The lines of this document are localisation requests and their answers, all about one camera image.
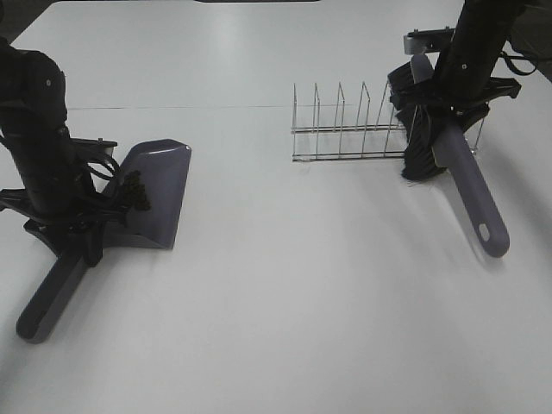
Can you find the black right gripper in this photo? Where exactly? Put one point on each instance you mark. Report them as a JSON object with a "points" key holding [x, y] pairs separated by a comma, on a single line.
{"points": [[467, 89]]}

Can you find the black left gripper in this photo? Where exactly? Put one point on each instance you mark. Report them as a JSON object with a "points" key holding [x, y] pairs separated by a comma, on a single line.
{"points": [[63, 192]]}

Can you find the purple hand brush black bristles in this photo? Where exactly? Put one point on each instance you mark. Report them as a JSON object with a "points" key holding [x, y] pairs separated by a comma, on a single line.
{"points": [[437, 144]]}

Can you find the pile of coffee beans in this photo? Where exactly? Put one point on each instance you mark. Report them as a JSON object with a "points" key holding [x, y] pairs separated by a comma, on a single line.
{"points": [[133, 192]]}

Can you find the purple plastic dustpan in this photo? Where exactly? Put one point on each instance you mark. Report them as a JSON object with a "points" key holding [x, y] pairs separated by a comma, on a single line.
{"points": [[150, 197]]}

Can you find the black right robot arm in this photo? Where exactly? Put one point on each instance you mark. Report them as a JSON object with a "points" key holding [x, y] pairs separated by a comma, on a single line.
{"points": [[481, 32]]}

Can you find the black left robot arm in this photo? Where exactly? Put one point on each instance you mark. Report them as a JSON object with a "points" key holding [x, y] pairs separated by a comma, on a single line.
{"points": [[33, 90]]}

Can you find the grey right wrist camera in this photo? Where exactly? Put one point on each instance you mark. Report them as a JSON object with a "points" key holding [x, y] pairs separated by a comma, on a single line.
{"points": [[427, 41]]}

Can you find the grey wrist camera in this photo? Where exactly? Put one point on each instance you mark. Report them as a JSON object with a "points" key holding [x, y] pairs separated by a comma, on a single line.
{"points": [[427, 41], [93, 149]]}

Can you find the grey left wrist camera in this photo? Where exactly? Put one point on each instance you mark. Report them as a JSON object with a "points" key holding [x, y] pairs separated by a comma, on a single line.
{"points": [[93, 149]]}

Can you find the metal wire dish rack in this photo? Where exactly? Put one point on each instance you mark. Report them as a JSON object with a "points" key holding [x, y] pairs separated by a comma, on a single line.
{"points": [[341, 126]]}

